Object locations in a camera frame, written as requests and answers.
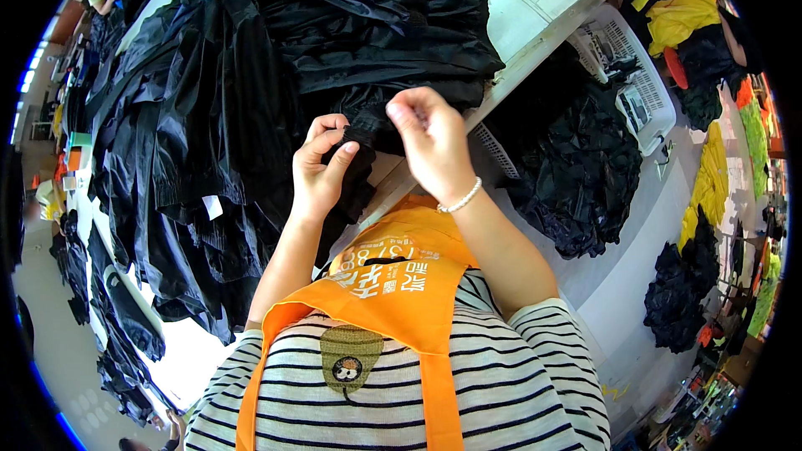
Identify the person's right hand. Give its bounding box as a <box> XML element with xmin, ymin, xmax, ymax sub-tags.
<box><xmin>385</xmin><ymin>86</ymin><xmax>483</xmax><ymax>206</ymax></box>

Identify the person's left hand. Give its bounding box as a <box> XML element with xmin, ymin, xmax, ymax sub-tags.
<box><xmin>291</xmin><ymin>114</ymin><xmax>361</xmax><ymax>221</ymax></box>

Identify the black jacket with elastic cuff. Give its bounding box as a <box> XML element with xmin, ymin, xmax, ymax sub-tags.
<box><xmin>313</xmin><ymin>84</ymin><xmax>439</xmax><ymax>267</ymax></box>

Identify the pile of black garments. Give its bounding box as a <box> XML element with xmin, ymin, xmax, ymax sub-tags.
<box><xmin>84</xmin><ymin>0</ymin><xmax>506</xmax><ymax>345</ymax></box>

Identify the heap of crumpled black garments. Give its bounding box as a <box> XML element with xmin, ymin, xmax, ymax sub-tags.
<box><xmin>495</xmin><ymin>59</ymin><xmax>644</xmax><ymax>261</ymax></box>

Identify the white device with screen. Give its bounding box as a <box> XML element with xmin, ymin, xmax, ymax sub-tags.
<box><xmin>617</xmin><ymin>84</ymin><xmax>653</xmax><ymax>134</ymax></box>

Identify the white plastic basket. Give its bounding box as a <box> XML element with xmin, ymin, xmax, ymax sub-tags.
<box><xmin>470</xmin><ymin>3</ymin><xmax>678</xmax><ymax>180</ymax></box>

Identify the row of hanging black garments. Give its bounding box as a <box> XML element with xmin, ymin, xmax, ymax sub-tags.
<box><xmin>49</xmin><ymin>208</ymin><xmax>169</xmax><ymax>428</ymax></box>

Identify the person's body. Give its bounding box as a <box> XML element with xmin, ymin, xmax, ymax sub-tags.
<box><xmin>185</xmin><ymin>194</ymin><xmax>612</xmax><ymax>451</ymax></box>

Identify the red stool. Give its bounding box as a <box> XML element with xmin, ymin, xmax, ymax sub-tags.
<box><xmin>663</xmin><ymin>46</ymin><xmax>690</xmax><ymax>90</ymax></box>

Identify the heap of yellow garments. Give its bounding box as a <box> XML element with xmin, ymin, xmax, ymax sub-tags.
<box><xmin>678</xmin><ymin>122</ymin><xmax>731</xmax><ymax>253</ymax></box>

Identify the yellow garment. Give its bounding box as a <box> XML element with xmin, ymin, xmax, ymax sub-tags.
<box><xmin>645</xmin><ymin>0</ymin><xmax>723</xmax><ymax>58</ymax></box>

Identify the small heap of black garments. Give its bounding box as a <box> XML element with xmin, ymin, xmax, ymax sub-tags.
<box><xmin>643</xmin><ymin>205</ymin><xmax>721</xmax><ymax>355</ymax></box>

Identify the heap of green garments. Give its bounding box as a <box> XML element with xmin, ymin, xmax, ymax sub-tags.
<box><xmin>738</xmin><ymin>99</ymin><xmax>769</xmax><ymax>198</ymax></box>

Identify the white pearl bracelet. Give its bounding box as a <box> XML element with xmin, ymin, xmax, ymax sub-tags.
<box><xmin>437</xmin><ymin>177</ymin><xmax>483</xmax><ymax>214</ymax></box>

